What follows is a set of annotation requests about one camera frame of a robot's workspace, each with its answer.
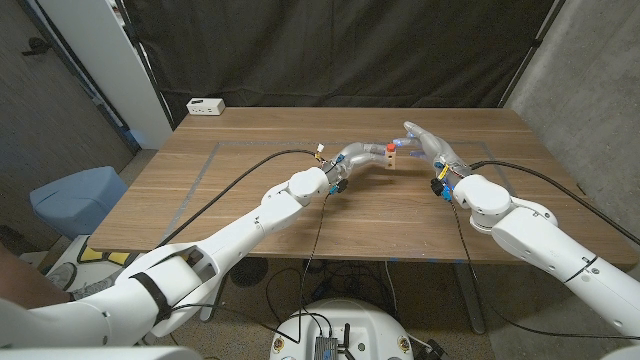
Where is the white floor cable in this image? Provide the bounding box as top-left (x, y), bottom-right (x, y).
top-left (383, 260), bottom-right (400, 315)

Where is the black floor cable bundle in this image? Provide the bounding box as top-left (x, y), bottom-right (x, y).
top-left (264, 258), bottom-right (396, 326)

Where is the white table leg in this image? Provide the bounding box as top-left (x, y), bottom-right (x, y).
top-left (199, 274), bottom-right (229, 323)

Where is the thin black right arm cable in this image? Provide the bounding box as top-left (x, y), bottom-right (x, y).
top-left (449, 199), bottom-right (640, 341)

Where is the person's bare leg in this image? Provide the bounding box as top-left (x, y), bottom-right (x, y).
top-left (0, 242), bottom-right (71, 309)

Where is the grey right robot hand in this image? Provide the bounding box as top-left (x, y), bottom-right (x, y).
top-left (392, 121), bottom-right (474, 185)

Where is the black connector beside torso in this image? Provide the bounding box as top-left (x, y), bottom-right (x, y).
top-left (424, 339), bottom-right (449, 360)

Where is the black door handle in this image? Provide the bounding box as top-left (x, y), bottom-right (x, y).
top-left (20, 37), bottom-right (51, 56)

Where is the white power strip box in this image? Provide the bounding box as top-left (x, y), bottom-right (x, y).
top-left (186, 97), bottom-right (226, 117)

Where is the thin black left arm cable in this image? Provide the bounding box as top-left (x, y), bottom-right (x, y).
top-left (169, 192), bottom-right (331, 346)

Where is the white cabinet panel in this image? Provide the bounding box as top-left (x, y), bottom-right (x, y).
top-left (37, 0), bottom-right (174, 150)

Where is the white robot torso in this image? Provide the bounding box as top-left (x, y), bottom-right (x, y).
top-left (269, 298), bottom-right (415, 360)

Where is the grey electronics box on torso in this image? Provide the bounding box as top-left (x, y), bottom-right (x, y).
top-left (313, 335), bottom-right (340, 360)

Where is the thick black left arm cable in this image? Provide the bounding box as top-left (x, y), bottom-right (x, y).
top-left (154, 149), bottom-right (324, 250)

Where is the blue-grey padded stool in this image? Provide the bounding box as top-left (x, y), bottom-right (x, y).
top-left (28, 165), bottom-right (129, 240)

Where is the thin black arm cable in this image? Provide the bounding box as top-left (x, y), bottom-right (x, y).
top-left (169, 192), bottom-right (331, 346)
top-left (449, 199), bottom-right (640, 341)

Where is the grey sneaker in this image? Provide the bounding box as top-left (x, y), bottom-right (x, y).
top-left (47, 262), bottom-right (79, 291)
top-left (69, 267), bottom-right (126, 301)

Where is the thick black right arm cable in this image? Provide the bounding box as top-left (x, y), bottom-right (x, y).
top-left (469, 160), bottom-right (640, 247)

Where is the dark door frame rail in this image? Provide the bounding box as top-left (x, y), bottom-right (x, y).
top-left (14, 0), bottom-right (142, 154)

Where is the grey table leg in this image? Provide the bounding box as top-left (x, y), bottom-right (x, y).
top-left (452, 262), bottom-right (486, 335)

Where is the black antenna on torso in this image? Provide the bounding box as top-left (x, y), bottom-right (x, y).
top-left (339, 323), bottom-right (356, 360)

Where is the black backdrop curtain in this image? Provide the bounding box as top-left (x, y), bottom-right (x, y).
top-left (122, 0), bottom-right (566, 126)

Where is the black backdrop stand pole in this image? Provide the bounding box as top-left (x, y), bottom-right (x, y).
top-left (497, 0), bottom-right (566, 109)
top-left (114, 0), bottom-right (176, 130)

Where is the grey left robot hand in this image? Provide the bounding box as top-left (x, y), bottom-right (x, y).
top-left (322, 142), bottom-right (392, 187)

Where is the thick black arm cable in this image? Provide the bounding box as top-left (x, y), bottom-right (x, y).
top-left (469, 160), bottom-right (640, 247)
top-left (154, 149), bottom-right (324, 250)

